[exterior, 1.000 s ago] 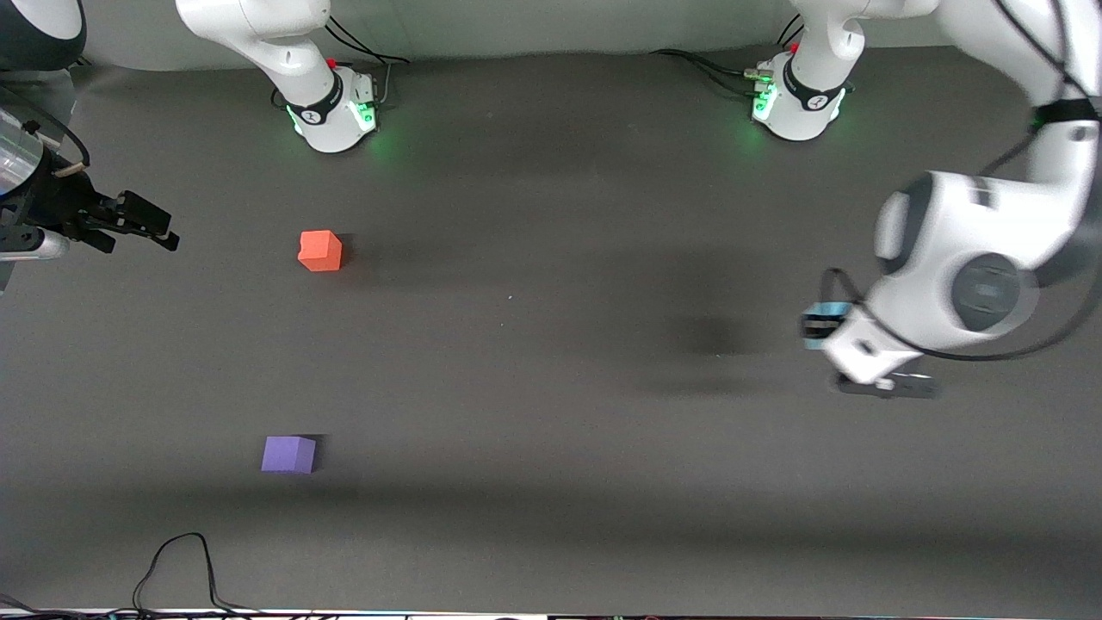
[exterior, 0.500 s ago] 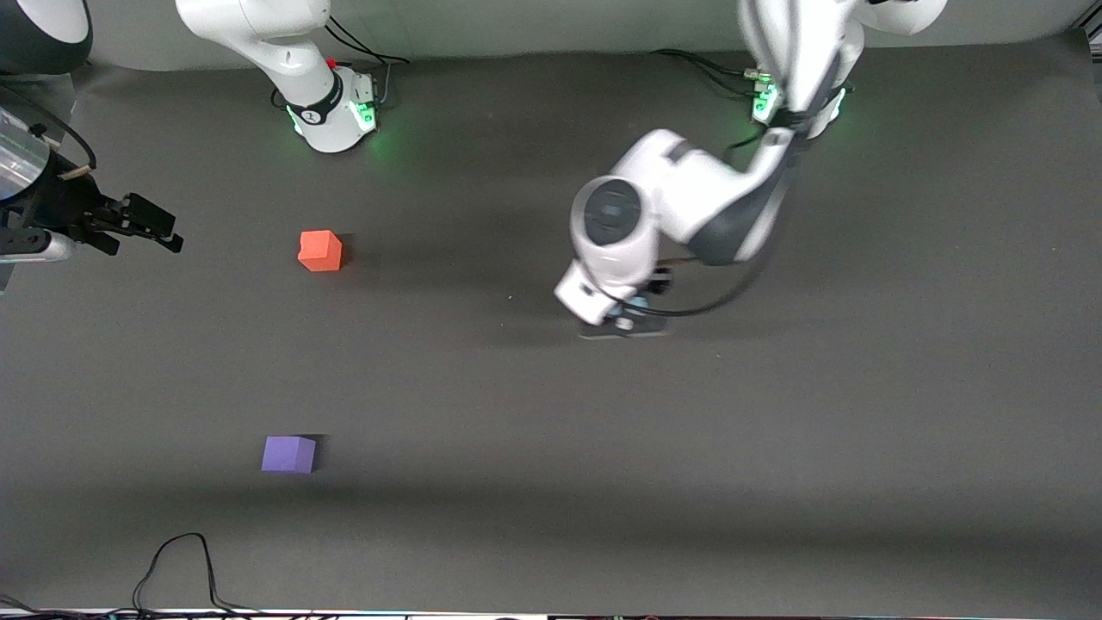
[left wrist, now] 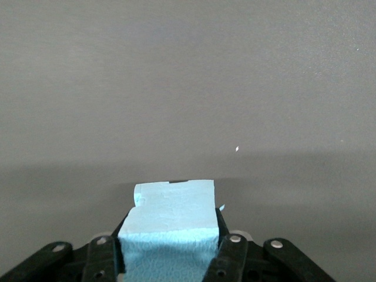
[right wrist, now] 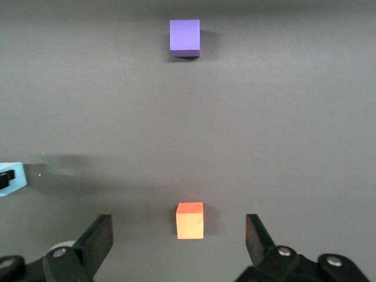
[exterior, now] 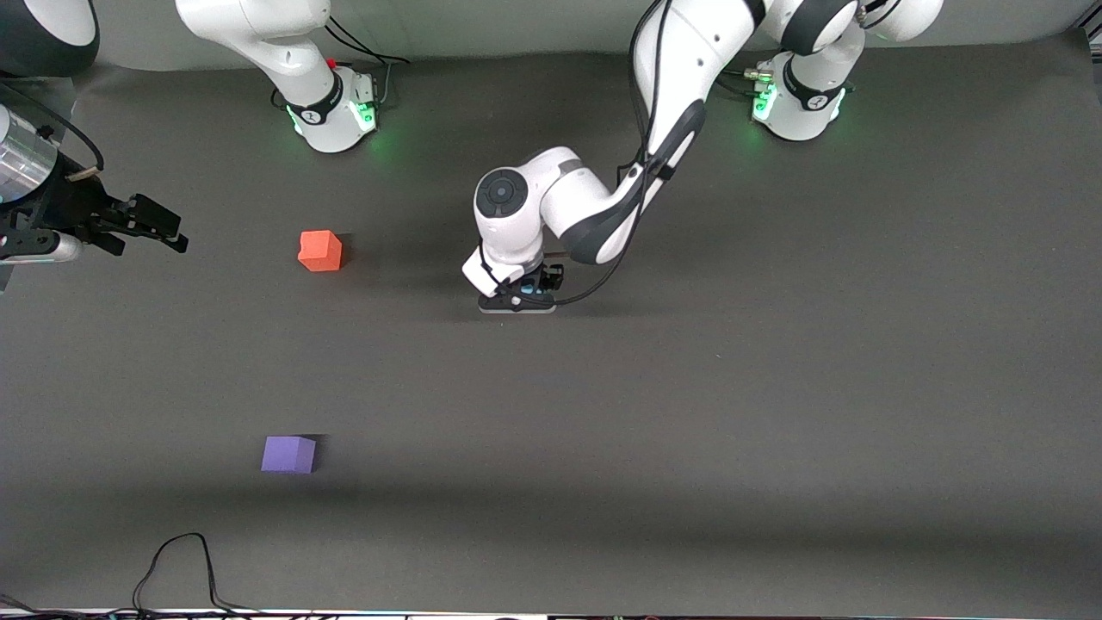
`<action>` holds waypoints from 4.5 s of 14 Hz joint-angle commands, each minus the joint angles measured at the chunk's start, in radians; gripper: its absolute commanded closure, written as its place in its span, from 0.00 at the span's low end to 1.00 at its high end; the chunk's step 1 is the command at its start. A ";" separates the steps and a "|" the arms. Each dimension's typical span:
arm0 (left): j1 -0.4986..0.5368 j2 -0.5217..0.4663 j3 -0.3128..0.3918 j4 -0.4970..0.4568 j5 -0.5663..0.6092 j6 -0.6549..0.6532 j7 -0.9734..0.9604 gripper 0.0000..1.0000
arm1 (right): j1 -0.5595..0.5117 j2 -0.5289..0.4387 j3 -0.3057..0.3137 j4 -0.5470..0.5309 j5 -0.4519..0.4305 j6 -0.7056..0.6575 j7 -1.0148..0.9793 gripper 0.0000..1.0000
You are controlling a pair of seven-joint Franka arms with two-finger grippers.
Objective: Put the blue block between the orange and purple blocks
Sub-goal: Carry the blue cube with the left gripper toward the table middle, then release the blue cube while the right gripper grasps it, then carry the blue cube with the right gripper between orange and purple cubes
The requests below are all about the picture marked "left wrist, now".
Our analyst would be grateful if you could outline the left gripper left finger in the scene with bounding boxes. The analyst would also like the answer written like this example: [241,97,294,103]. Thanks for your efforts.
[0,209,133,282]

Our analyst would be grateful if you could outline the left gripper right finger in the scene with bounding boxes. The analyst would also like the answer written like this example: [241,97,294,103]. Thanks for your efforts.
[202,207,337,282]

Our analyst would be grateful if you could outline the light blue foam block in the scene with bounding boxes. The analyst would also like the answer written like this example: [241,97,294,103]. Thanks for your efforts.
[117,179,226,282]

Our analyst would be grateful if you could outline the dark grey table mat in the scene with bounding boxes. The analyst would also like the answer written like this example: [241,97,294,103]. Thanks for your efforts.
[0,0,376,282]

